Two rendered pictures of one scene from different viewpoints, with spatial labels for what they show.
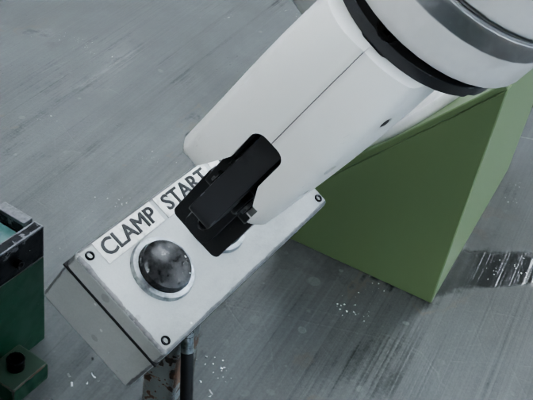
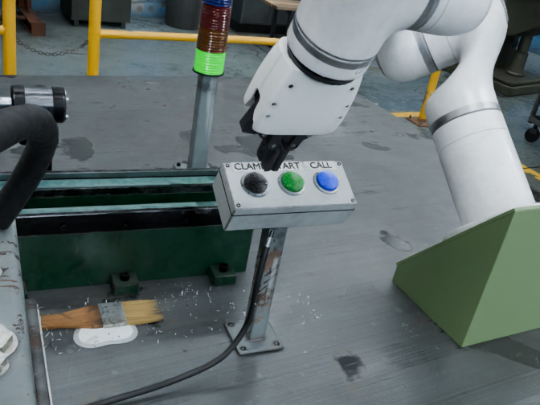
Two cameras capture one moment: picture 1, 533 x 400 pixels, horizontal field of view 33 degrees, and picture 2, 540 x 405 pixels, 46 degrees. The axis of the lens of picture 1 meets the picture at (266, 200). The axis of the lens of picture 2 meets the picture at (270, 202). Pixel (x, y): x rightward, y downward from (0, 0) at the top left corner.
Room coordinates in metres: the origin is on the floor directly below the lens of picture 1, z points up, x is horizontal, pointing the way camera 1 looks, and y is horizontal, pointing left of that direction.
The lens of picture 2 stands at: (-0.20, -0.38, 1.40)
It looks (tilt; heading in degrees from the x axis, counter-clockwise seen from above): 27 degrees down; 36
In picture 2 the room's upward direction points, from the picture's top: 11 degrees clockwise
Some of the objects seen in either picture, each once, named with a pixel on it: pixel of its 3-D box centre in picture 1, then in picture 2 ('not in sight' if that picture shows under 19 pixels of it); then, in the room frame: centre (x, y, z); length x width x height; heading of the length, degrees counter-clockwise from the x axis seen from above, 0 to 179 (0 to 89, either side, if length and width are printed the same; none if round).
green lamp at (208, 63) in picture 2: not in sight; (209, 60); (0.70, 0.49, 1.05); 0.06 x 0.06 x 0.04
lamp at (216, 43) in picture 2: not in sight; (212, 38); (0.70, 0.49, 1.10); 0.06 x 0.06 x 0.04
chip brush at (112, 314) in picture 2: not in sight; (91, 317); (0.24, 0.21, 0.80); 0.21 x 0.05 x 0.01; 154
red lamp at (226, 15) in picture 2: not in sight; (215, 15); (0.70, 0.49, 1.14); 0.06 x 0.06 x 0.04
